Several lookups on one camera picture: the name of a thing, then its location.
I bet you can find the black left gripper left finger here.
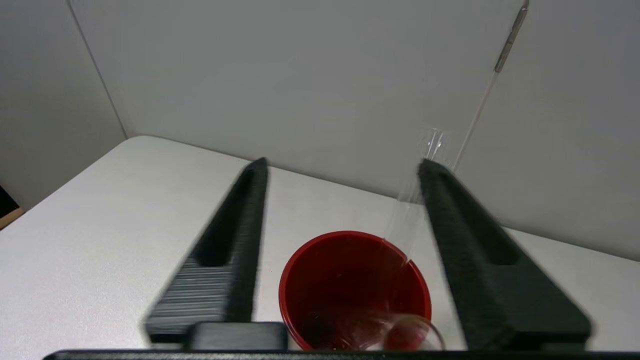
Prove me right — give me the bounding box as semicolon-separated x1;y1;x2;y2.
144;156;290;351

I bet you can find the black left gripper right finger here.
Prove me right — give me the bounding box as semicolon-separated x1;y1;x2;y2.
417;158;593;351

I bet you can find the light blue liquid test tube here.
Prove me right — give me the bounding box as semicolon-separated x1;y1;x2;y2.
382;127;453;264

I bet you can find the dark red plastic cup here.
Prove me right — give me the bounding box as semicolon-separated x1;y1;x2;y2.
278;230;433;351

